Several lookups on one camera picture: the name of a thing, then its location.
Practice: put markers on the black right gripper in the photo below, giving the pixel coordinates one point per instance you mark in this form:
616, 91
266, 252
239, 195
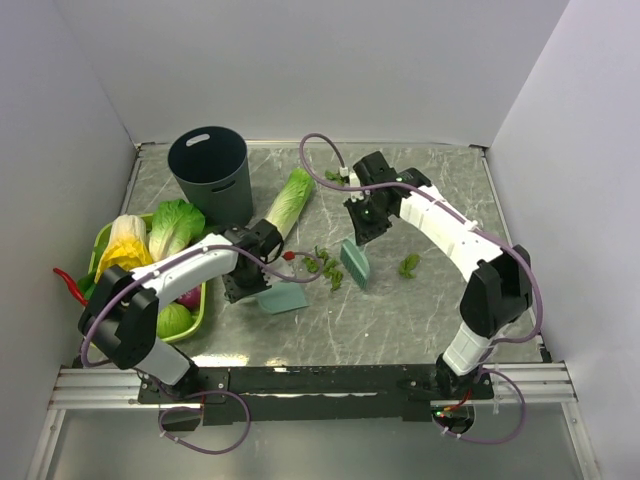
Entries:
363, 233

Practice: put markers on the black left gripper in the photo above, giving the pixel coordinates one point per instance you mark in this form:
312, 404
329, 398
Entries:
236, 292

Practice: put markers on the teal dustpan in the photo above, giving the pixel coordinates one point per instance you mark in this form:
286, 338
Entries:
281, 296

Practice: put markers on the teal hand brush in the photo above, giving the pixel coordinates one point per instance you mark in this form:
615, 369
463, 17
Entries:
355, 262

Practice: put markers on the long green napa cabbage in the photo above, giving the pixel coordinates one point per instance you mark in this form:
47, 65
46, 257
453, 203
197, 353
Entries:
290, 201

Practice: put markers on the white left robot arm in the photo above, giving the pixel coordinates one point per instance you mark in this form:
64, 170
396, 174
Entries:
121, 316

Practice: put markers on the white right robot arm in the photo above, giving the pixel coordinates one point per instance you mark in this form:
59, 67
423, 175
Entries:
498, 290

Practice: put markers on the green leaf scrap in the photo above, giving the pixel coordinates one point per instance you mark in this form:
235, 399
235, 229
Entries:
408, 265
335, 178
318, 262
332, 272

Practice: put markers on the purple onion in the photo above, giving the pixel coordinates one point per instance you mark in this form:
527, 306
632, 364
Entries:
191, 299

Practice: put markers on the green leaf scrap centre right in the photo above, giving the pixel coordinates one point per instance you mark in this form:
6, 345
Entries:
408, 265

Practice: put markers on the green leaf scrap back right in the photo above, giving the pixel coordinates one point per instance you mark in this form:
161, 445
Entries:
318, 262

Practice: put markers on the green leaf scrap front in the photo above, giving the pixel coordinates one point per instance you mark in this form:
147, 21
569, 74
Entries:
332, 272

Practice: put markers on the round green cabbage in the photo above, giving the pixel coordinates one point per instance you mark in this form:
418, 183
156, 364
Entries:
174, 320

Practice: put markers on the green leafy lettuce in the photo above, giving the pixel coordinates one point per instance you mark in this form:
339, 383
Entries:
174, 225

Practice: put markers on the yellow white cabbage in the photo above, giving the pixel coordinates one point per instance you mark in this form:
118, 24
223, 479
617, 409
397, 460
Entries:
126, 246

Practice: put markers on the dark grey waste bin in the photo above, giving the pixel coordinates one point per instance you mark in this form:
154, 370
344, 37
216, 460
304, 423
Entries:
211, 167

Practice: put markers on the green vegetable basket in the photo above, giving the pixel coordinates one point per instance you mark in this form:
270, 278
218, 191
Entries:
87, 283

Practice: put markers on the red chili pepper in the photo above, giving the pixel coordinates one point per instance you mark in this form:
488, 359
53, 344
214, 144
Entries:
72, 286

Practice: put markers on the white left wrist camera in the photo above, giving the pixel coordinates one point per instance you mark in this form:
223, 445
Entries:
282, 267

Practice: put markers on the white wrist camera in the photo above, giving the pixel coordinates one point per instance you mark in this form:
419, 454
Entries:
282, 267
350, 179

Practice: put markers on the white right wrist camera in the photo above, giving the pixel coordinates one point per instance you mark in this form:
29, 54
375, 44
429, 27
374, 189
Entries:
350, 179

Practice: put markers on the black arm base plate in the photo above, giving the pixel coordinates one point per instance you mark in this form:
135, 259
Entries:
305, 393

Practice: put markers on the aluminium rail frame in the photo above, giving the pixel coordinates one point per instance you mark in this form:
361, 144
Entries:
113, 389

